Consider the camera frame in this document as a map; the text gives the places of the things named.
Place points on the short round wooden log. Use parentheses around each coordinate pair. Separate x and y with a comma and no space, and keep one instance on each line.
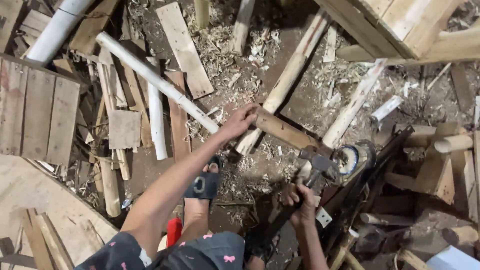
(110,187)

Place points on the weathered wooden slat panel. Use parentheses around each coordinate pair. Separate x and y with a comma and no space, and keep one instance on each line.
(37,112)

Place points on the pale pole with red marks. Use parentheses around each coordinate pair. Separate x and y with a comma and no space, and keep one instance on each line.
(352,103)

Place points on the unfinished wooden stool frame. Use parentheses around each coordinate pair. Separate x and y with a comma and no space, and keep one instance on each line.
(405,26)

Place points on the person's right hand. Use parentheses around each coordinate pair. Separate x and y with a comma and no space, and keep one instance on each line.
(304,208)

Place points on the plain black sandal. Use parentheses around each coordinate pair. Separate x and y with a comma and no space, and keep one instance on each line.
(258,245)

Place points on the white bowl with blue rim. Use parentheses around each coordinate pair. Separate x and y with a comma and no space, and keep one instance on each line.
(345,160)

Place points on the thick pale wooden pole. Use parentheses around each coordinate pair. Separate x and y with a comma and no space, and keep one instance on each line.
(288,73)

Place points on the heap of thin wooden slats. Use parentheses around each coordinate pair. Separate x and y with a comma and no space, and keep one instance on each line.
(112,93)

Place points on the small white wooden block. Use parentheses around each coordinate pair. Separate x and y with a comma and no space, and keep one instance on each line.
(323,217)

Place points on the small white wooden offcut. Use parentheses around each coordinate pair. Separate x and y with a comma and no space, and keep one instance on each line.
(387,108)

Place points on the short white peeled pole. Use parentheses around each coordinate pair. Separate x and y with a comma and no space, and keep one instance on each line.
(157,123)

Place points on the white flat board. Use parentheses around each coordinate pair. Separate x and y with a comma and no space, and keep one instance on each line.
(453,259)

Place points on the black sandal with grey mark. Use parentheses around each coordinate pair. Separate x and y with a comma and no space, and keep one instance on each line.
(202,185)

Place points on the person's right fingers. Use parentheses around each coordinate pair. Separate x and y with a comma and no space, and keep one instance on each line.
(292,195)

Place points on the person's left foot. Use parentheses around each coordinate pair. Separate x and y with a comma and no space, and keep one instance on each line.
(195,215)

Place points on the person's left hand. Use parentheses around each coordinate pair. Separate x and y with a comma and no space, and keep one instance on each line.
(236,125)

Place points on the large plywood sheet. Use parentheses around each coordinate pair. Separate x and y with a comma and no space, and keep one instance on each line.
(33,187)

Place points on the light wooden plank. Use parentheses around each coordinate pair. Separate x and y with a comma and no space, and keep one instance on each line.
(183,48)

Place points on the dark shorts with pink print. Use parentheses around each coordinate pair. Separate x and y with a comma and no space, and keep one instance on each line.
(195,253)

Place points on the long white peeled pole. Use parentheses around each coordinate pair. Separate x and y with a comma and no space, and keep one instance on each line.
(157,80)

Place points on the round pale wooden stick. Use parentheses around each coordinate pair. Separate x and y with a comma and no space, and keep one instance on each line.
(202,13)

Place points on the reddish brown wooden plank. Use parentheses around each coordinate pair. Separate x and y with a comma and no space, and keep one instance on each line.
(179,127)

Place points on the heap of wooden offcuts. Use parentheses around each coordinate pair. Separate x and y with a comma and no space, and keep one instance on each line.
(420,195)

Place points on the thick white plastic pipe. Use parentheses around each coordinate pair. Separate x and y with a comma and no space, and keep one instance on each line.
(56,28)

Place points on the black hand saw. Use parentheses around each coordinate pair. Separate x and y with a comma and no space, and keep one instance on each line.
(375,165)

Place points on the square plywood scrap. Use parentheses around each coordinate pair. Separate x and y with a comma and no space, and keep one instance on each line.
(124,129)

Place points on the round wooden dowel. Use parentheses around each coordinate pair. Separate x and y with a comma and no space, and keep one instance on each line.
(453,143)

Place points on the red plastic object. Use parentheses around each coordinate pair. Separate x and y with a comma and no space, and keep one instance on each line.
(174,230)

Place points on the squared pale wooden stick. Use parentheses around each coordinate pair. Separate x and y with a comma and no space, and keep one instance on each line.
(242,26)

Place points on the brown round wooden leg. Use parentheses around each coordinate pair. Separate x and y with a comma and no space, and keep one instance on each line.
(285,131)

